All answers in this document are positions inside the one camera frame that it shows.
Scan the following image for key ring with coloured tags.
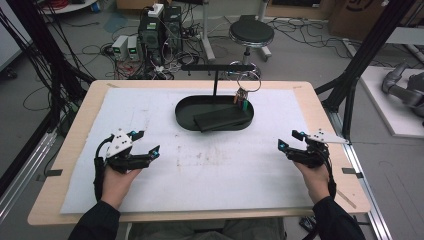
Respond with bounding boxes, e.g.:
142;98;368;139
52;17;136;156
233;69;262;113

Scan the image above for black computer tower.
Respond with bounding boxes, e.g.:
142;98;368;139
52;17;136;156
137;14;165;65
163;5;184;55

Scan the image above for black wallet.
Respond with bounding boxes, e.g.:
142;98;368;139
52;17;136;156
193;105;252;133

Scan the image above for white table mat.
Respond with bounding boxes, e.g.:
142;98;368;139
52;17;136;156
59;87;316;214

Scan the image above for white power adapter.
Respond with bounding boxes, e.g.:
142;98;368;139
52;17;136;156
147;3;165;18

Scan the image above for aluminium rail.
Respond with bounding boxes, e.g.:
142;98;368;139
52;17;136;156
328;109;394;240
0;131;58;223

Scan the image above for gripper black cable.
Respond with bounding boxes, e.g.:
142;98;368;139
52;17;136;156
320;146;337;200
93;134;115;203

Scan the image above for black frame post with cables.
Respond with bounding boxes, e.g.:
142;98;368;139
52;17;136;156
0;0;97;134

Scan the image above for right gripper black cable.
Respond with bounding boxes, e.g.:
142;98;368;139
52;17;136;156
320;146;337;200

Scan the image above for person's right hand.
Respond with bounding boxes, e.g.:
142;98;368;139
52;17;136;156
293;161;332;205

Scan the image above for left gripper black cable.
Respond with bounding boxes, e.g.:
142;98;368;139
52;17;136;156
93;134;115;203

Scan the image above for white platform board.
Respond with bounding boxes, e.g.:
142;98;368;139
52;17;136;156
359;65;424;139

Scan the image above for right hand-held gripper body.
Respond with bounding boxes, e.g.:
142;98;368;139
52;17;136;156
287;128;350;169

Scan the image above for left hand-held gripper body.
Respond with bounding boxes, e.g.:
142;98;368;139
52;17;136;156
104;128;152;174

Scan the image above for person's legs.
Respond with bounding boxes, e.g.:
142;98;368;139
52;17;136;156
128;217;288;240

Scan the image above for person's left hand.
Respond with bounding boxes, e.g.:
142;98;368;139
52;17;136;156
100;165;143;210

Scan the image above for white power supply unit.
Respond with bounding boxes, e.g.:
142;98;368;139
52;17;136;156
127;35;141;62
111;35;130;62

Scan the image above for black round stool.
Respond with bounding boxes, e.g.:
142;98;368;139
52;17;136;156
223;18;275;81

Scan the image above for cardboard box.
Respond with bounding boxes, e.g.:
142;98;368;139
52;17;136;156
328;0;424;42

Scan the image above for black foot pedal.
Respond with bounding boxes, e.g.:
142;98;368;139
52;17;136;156
298;215;321;235

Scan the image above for black oval tray with hanger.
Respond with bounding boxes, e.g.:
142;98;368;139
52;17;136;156
174;64;255;132

